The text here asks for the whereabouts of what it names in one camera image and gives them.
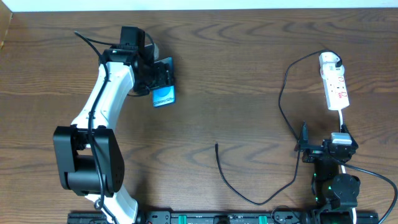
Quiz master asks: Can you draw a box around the white charger adapter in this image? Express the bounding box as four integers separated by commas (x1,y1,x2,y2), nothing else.
319,52,345,75

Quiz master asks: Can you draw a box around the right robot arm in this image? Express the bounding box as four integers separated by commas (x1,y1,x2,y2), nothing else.
295,123,361,223

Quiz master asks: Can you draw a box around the black charging cable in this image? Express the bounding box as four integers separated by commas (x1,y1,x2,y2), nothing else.
215,49,343,206

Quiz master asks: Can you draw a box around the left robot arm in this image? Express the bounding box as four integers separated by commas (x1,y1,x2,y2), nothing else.
53,26,176,223

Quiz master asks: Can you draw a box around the white power strip cord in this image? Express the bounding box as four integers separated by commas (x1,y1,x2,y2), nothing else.
337,108,358,224

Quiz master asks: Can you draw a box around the white power strip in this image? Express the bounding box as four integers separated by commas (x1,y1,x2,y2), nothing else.
320,63,349,111

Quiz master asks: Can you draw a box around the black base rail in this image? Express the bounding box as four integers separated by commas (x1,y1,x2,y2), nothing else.
66,210,379,224

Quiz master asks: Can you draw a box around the blue screen smartphone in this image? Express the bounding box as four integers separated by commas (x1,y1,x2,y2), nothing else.
152,57,175,108

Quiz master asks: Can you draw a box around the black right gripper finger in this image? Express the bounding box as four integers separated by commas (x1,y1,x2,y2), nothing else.
298,121,308,145
340,124,353,140

